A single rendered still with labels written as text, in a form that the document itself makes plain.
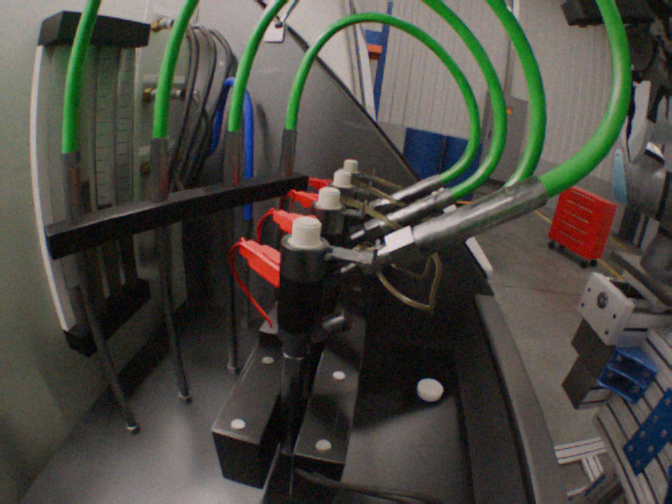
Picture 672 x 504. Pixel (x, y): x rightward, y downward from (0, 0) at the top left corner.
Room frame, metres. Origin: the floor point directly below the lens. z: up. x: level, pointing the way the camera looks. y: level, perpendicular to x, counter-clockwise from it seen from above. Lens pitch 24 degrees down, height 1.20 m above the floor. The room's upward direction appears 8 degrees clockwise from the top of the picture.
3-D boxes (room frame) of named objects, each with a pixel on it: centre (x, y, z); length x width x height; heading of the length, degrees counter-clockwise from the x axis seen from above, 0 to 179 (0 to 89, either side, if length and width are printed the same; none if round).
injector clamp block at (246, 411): (0.31, 0.01, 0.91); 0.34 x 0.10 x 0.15; 175
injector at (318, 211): (0.27, 0.00, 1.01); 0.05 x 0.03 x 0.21; 85
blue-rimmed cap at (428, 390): (0.36, -0.16, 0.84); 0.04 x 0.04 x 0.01
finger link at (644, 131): (0.27, -0.30, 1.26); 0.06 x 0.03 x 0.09; 85
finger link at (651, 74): (0.26, -0.28, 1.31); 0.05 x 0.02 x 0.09; 175
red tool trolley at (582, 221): (3.58, -3.00, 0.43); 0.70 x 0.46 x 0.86; 25
